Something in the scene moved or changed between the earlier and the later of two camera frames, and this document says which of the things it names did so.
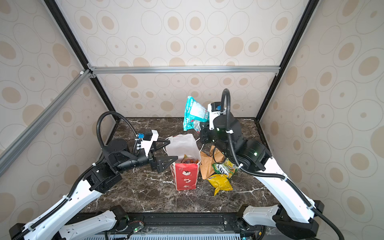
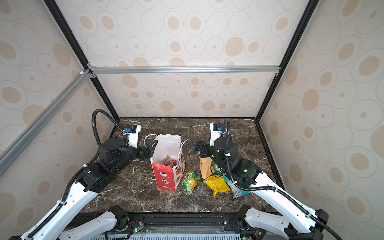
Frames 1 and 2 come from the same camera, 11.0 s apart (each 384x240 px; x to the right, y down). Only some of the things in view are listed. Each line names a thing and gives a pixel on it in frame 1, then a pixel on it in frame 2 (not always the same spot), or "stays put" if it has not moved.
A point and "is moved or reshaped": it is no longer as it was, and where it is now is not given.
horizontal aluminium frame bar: [185, 70] stays put
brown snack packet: [207, 161] stays put
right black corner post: [308, 13] stays put
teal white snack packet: [194, 114] -> [236, 191]
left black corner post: [62, 24] stays put
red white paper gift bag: [185, 170] is moved or reshaped
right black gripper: [204, 131] -> [205, 146]
